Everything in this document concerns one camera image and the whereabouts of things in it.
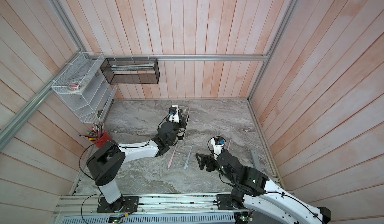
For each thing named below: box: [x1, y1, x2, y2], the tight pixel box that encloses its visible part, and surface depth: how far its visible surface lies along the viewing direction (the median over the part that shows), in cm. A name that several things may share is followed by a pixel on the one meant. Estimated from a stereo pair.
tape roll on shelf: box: [66, 80, 86, 93], surface depth 75 cm
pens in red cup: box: [78, 122, 105, 141], surface depth 87 cm
